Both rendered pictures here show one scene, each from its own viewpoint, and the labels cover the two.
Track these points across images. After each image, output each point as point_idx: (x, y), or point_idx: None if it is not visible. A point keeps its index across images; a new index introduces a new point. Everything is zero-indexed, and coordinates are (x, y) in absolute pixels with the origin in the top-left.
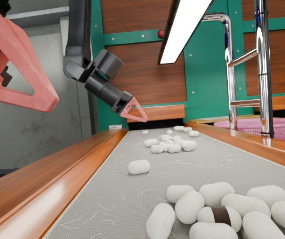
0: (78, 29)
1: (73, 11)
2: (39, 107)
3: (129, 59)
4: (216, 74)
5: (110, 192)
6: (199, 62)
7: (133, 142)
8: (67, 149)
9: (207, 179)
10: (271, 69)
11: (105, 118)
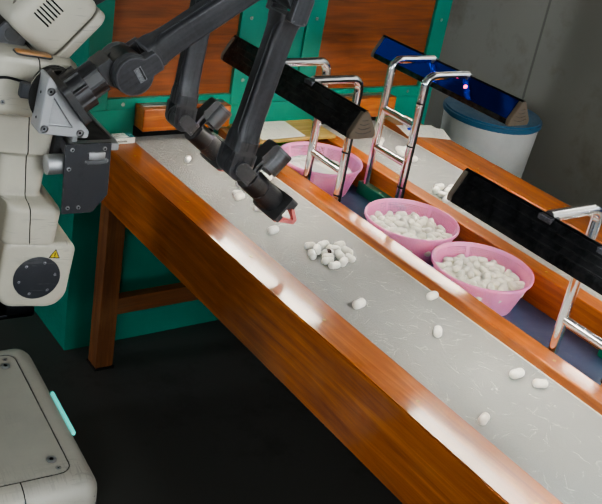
0: (196, 77)
1: (193, 56)
2: (292, 223)
3: (152, 10)
4: None
5: (273, 246)
6: (260, 29)
7: (204, 187)
8: (185, 209)
9: (312, 237)
10: (352, 50)
11: (96, 118)
